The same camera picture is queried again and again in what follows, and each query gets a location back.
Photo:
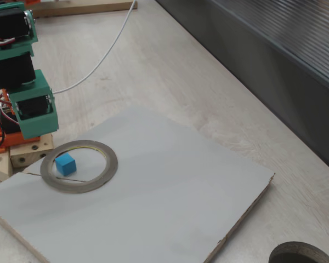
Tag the orange leader arm part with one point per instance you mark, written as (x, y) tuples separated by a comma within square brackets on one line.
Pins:
[(33, 2)]

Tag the grey plywood board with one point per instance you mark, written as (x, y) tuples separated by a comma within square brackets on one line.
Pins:
[(153, 197)]

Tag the blue cube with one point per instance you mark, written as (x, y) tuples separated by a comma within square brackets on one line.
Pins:
[(66, 165)]

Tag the short wooden base block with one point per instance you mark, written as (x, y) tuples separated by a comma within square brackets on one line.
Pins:
[(27, 153)]

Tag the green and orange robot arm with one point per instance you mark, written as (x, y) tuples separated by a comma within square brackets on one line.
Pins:
[(11, 24)]

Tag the ribbed translucent desk partition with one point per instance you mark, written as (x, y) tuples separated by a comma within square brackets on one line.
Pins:
[(263, 54)]

